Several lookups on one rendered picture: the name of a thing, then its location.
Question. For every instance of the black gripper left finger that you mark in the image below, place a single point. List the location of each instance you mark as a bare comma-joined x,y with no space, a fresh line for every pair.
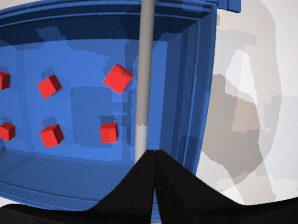
129,203

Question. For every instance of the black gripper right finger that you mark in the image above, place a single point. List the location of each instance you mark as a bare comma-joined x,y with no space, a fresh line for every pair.
183,199

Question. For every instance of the small red block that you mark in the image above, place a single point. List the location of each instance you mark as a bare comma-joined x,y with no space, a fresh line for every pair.
4,80
118,78
49,86
7,131
52,135
109,132

